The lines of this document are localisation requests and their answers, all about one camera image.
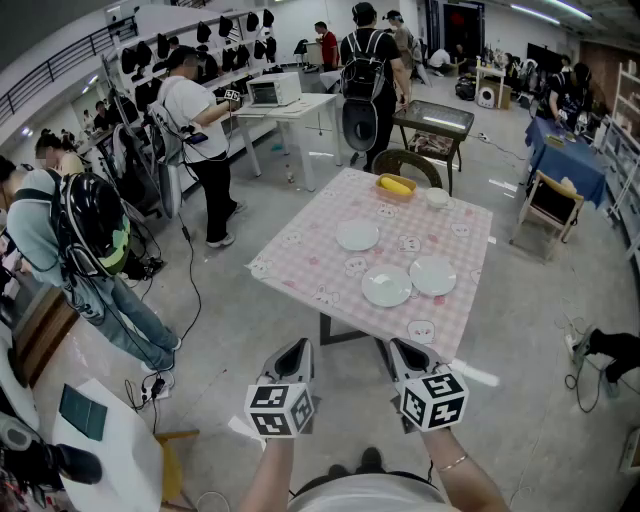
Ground small white table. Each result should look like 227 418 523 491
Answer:
473 63 507 96

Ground wooden chair with black cushion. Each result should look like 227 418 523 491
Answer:
508 169 586 261

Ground black power cable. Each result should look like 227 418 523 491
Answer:
177 214 204 346

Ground person's black trousers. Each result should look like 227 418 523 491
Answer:
294 468 441 501

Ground black television screen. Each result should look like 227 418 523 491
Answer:
526 42 565 75

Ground pink checked tablecloth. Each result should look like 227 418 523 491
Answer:
244 167 495 364

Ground white worktable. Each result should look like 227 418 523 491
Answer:
47 377 165 512

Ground black stair railing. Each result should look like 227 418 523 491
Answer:
0 14 140 129

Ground white box orange inside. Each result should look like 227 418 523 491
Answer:
619 427 640 474

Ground green notebook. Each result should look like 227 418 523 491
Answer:
58 383 109 443

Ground power strip with black plugs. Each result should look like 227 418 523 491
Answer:
141 375 175 401

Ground cardboard box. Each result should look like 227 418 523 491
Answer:
492 82 515 111

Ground tan rectangular basket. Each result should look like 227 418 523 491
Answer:
374 172 419 204

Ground row of black bags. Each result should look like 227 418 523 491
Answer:
119 8 279 114

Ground black bag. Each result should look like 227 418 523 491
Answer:
453 74 480 103

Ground black green shell backpack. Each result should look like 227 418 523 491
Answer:
57 171 132 279

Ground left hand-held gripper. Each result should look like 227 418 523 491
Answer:
243 337 317 442

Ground pink patterned cloth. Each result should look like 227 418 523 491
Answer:
407 130 457 157

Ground yellow corn cob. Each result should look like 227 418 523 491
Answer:
379 175 415 197

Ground white plate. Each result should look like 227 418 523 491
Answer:
408 254 458 298
360 263 414 309
334 218 382 252

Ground white shelf unit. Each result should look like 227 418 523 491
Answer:
102 4 281 194

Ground black white shell case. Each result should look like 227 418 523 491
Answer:
342 97 379 153

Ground dark wicker chair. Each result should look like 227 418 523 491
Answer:
370 148 445 197

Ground table with blue tablecloth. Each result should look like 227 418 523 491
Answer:
523 115 609 210

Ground glass-top wicker table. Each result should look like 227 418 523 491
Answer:
391 98 476 197

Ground person's right forearm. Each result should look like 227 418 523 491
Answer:
418 427 512 512

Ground brown wooden board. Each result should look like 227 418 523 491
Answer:
13 285 80 389

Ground person's white shirt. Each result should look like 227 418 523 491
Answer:
287 472 451 512

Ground white toaster oven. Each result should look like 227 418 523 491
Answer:
245 71 304 109

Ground white storage rack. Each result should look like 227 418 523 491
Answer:
599 59 640 261

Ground yellow wooden chair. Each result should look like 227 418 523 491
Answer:
153 428 201 509

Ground black table frame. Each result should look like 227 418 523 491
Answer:
318 312 374 348

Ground person's left forearm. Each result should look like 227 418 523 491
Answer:
238 435 297 512

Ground gold bracelet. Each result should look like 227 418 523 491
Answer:
437 452 470 474

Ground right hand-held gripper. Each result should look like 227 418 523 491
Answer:
388 337 471 434

